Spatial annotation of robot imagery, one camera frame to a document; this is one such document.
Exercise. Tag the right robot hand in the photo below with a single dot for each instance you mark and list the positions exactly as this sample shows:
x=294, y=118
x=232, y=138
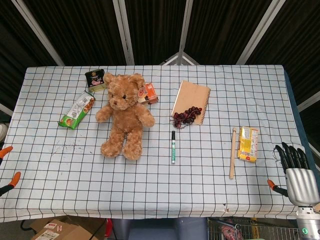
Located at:
x=301, y=185

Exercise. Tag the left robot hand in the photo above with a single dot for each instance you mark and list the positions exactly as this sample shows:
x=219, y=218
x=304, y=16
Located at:
x=5, y=188

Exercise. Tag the brown plush teddy bear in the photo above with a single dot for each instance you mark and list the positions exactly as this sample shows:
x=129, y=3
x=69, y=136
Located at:
x=126, y=117

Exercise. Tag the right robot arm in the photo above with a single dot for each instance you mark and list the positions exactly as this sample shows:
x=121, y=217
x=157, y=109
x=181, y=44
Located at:
x=308, y=222

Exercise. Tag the white rounded object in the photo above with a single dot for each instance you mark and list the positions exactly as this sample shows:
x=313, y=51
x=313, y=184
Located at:
x=3, y=131

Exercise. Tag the yellow biscuit packet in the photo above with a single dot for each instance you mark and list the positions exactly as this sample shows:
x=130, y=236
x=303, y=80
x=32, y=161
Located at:
x=247, y=145

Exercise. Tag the brown cardboard box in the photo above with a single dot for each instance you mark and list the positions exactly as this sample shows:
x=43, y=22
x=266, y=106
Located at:
x=62, y=230

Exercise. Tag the wooden stick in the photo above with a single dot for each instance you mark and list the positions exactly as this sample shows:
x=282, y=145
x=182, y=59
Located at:
x=233, y=155

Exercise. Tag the green white snack packet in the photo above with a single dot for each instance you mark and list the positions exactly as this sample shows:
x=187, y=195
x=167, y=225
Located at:
x=77, y=110

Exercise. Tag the white blue checkered tablecloth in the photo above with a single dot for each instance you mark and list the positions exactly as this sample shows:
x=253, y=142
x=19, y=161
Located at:
x=175, y=187

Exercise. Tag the green white marker pen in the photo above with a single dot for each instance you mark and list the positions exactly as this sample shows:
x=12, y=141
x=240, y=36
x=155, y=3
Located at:
x=173, y=150

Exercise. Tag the dark red grape bunch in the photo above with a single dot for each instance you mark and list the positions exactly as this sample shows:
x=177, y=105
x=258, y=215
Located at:
x=186, y=116

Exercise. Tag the black snack packet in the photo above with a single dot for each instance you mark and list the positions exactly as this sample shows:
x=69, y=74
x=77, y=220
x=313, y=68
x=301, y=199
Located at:
x=94, y=80

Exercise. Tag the brown spiral notebook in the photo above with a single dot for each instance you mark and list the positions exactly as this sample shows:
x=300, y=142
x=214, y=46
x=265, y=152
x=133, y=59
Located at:
x=191, y=97

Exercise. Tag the blue plastic stool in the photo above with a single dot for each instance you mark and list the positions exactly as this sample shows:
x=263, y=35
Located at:
x=160, y=228

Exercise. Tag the small orange carton box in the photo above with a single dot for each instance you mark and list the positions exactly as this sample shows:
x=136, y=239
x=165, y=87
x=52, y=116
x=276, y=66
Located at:
x=151, y=93

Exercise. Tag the white frame bar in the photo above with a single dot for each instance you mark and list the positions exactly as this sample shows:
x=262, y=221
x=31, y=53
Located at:
x=123, y=32
x=310, y=101
x=40, y=32
x=260, y=32
x=185, y=25
x=5, y=108

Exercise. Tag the white frame foot brace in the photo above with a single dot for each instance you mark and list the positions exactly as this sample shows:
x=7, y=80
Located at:
x=170, y=60

